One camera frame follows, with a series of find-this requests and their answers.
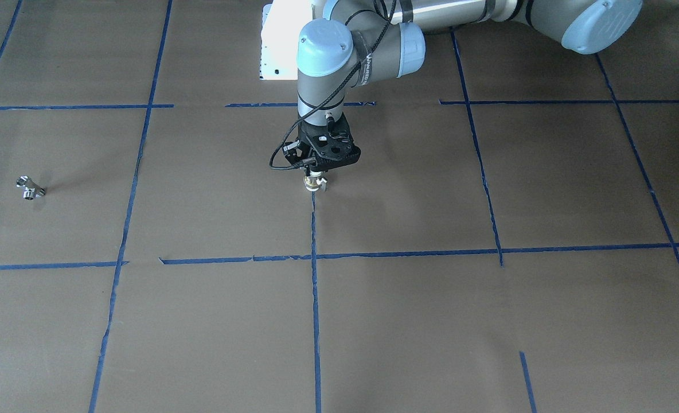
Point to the white PPR valve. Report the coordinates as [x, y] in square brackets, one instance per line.
[315, 181]

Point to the white pedestal column base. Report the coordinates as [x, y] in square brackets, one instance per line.
[279, 35]

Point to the chrome pipe fitting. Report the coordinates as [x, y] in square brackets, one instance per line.
[30, 189]

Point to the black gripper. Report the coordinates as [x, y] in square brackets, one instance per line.
[291, 149]

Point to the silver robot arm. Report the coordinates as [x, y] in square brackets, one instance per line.
[354, 43]

